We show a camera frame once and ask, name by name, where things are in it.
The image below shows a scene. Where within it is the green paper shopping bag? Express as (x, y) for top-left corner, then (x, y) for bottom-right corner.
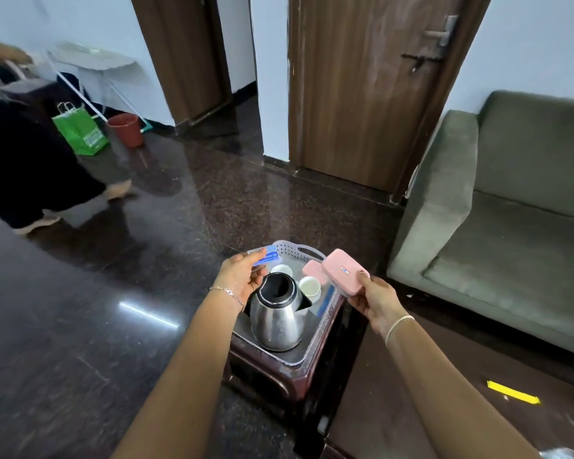
(52, 101), (110, 156)

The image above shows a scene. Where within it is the red plastic bucket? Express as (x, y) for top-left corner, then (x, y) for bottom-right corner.
(107, 113), (145, 149)

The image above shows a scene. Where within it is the person's left hand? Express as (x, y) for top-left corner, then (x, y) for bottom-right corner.
(212, 249), (269, 307)

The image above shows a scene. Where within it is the white wrist band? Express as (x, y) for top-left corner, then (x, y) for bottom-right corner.
(385, 315), (415, 348)

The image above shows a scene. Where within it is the small pink box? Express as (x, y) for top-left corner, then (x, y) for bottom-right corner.
(301, 260), (330, 285)

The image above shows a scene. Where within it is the person's right forearm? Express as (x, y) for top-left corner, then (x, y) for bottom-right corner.
(385, 314), (541, 459)

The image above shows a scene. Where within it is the silver chain bracelet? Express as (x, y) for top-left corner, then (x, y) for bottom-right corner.
(209, 286), (246, 313)

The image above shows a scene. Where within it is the white ironing board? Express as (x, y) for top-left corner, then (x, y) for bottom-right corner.
(47, 40), (140, 115)

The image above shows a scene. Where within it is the white mop stick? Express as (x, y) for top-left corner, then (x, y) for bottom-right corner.
(48, 59), (109, 124)

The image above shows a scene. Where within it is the pink box with label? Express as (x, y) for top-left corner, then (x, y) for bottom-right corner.
(322, 249), (370, 297)

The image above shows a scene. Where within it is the person's left forearm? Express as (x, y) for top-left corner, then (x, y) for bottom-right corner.
(111, 288), (246, 459)

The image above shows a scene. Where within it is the silver door handle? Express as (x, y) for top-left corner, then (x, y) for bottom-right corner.
(423, 15), (459, 47)

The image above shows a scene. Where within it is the black door latch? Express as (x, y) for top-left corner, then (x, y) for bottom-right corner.
(401, 53), (445, 74)

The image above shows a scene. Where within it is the grey plastic basket tray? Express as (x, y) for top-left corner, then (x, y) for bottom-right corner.
(232, 240), (346, 369)

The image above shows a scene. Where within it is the dark wooden side table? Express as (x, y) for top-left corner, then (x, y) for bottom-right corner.
(222, 294), (369, 457)

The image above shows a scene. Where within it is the yellow tape strip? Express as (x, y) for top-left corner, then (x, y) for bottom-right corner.
(487, 380), (541, 405)

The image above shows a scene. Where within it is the brown wooden open door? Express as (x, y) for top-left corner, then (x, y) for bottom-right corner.
(130, 0), (232, 134)

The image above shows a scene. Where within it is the blue packet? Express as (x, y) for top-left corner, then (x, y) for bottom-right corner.
(249, 245), (283, 268)

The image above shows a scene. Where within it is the stainless steel kettle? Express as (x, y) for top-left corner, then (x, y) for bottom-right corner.
(249, 272), (313, 353)

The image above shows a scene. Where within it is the green fabric sofa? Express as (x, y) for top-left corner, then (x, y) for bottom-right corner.
(387, 91), (574, 361)

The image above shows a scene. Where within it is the person's right hand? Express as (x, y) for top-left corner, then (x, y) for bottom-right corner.
(347, 272), (410, 338)

